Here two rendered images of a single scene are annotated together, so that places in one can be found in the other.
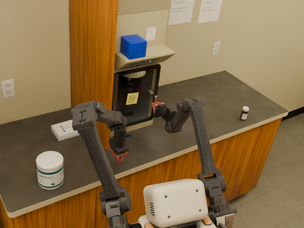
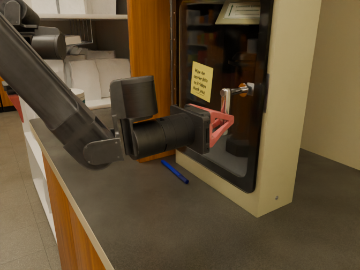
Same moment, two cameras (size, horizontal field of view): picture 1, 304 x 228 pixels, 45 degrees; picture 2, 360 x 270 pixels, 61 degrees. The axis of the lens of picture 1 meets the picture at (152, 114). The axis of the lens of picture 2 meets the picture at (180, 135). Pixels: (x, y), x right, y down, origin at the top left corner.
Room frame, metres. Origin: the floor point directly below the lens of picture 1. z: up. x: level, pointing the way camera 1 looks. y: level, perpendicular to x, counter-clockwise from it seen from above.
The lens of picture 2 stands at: (1.84, -0.56, 1.32)
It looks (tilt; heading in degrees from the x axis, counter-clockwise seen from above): 20 degrees down; 96
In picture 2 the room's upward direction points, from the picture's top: straight up
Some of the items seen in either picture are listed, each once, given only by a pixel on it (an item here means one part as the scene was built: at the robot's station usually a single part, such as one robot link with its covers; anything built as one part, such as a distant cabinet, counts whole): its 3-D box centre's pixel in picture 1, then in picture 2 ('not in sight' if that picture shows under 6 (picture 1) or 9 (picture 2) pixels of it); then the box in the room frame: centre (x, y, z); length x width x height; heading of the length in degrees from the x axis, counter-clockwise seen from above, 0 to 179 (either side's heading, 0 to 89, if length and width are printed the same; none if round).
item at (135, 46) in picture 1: (133, 46); not in sight; (1.75, 0.14, 1.55); 0.10 x 0.10 x 0.09; 38
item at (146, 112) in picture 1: (135, 97); (210, 85); (1.85, 0.11, 1.19); 0.30 x 0.01 x 0.40; 128
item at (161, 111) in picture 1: (164, 113); (176, 130); (1.79, -0.07, 1.15); 0.10 x 0.07 x 0.07; 128
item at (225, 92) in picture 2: (153, 100); (232, 109); (1.89, 0.00, 1.17); 0.05 x 0.03 x 0.10; 38
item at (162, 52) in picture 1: (144, 60); not in sight; (1.81, 0.08, 1.46); 0.32 x 0.11 x 0.10; 128
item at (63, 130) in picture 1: (67, 129); not in sight; (1.75, 0.50, 0.96); 0.16 x 0.12 x 0.04; 129
